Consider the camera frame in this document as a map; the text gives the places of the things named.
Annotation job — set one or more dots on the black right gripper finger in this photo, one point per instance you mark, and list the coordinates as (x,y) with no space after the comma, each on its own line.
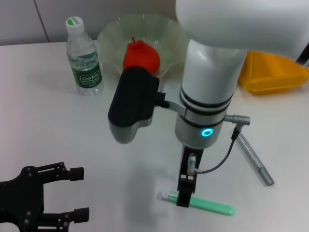
(185,195)

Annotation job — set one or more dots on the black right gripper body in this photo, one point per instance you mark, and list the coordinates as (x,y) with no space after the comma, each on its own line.
(186,166)

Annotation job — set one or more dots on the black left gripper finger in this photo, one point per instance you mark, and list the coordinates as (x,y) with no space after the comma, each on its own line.
(80,215)
(76,174)

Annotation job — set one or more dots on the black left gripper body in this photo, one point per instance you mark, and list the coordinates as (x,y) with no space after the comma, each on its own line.
(21,200)

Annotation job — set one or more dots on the clear green-label water bottle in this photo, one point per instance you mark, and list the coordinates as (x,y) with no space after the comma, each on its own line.
(84,60)

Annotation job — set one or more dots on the orange-red knitted fruit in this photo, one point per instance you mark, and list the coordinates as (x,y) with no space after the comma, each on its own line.
(140,55)

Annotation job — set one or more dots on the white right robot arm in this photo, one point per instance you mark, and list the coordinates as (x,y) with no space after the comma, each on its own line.
(212,67)

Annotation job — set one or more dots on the grey marker pen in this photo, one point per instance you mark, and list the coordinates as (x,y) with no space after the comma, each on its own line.
(256,160)

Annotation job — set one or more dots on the wavy translucent glass fruit plate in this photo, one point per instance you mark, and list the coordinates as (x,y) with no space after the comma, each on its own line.
(144,26)

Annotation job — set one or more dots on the yellow plastic bin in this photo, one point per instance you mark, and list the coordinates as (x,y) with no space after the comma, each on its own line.
(272,77)

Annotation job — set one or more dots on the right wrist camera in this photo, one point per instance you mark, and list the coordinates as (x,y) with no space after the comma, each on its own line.
(132,96)

